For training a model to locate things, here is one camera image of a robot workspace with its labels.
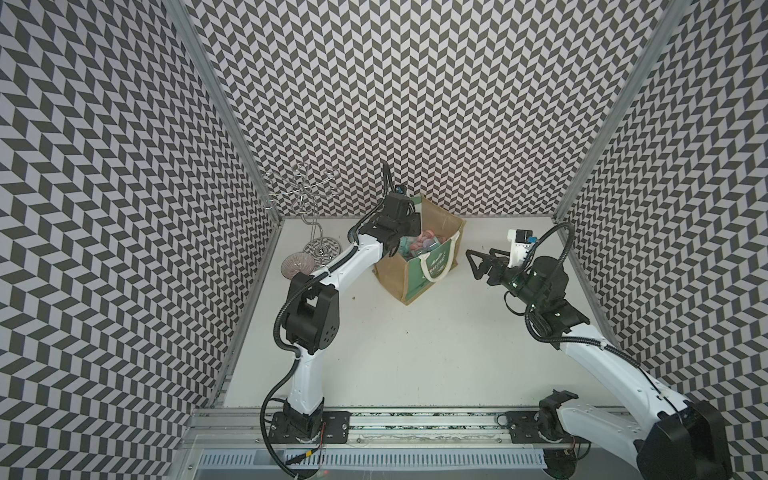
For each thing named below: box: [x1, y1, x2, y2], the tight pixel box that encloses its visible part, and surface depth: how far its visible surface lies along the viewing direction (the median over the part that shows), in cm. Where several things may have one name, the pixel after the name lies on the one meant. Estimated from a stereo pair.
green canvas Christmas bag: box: [373, 195, 466, 305], surface depth 89 cm
